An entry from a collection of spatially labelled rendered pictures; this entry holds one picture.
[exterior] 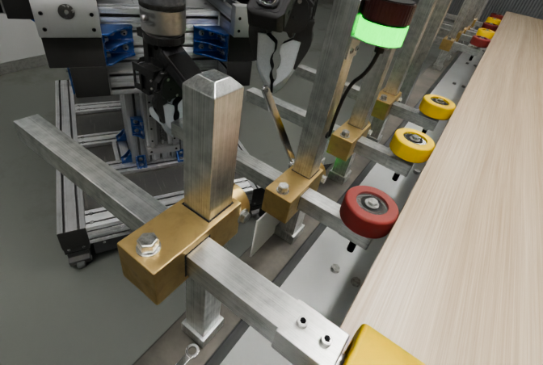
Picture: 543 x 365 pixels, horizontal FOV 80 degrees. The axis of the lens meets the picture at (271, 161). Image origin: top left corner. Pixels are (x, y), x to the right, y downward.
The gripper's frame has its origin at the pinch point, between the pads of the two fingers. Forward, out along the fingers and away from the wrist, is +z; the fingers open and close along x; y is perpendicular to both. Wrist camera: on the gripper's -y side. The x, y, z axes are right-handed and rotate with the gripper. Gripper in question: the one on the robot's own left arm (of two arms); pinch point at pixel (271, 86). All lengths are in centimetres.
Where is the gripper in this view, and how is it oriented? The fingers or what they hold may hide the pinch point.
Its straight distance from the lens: 51.5
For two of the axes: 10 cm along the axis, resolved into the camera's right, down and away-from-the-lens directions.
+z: -1.5, 7.9, 6.0
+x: -9.6, -2.7, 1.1
